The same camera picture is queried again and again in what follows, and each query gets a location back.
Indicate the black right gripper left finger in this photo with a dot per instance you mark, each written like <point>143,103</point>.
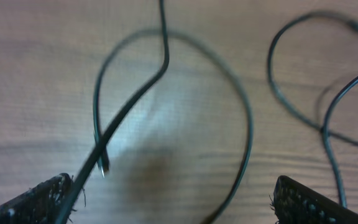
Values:
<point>40,204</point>

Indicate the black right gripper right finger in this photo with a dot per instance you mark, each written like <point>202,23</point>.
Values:
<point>295,203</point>

